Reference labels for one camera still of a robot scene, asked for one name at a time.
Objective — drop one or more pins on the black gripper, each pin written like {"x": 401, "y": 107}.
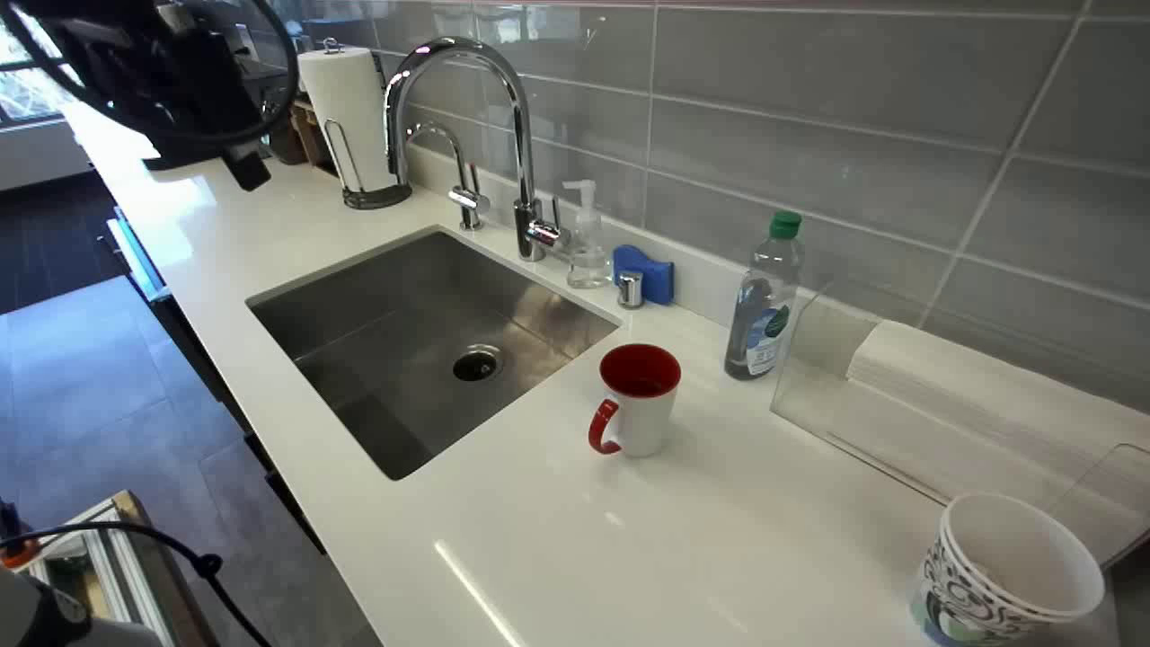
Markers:
{"x": 201, "y": 103}

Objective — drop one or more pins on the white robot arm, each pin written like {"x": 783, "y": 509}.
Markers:
{"x": 74, "y": 47}

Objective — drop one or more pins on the small chrome water tap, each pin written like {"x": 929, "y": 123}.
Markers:
{"x": 465, "y": 197}

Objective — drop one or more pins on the stainless steel sink basin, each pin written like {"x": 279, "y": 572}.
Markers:
{"x": 382, "y": 345}

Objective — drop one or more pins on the round sink drain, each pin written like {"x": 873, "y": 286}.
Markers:
{"x": 475, "y": 363}

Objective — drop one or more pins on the wooden box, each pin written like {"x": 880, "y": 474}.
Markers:
{"x": 298, "y": 135}

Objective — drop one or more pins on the white paper towel roll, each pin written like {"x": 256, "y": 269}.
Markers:
{"x": 345, "y": 111}

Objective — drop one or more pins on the tall chrome gooseneck faucet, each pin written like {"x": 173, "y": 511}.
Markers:
{"x": 522, "y": 180}

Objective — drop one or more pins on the clear soap pump bottle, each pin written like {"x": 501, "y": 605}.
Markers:
{"x": 588, "y": 245}

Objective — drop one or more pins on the small chrome counter button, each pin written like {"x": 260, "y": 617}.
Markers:
{"x": 629, "y": 289}

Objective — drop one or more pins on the blue sponge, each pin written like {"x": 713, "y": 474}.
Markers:
{"x": 650, "y": 273}

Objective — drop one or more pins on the clear bottle green cap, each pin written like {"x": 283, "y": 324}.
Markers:
{"x": 763, "y": 317}

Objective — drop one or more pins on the white dish tray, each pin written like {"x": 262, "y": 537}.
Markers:
{"x": 958, "y": 419}

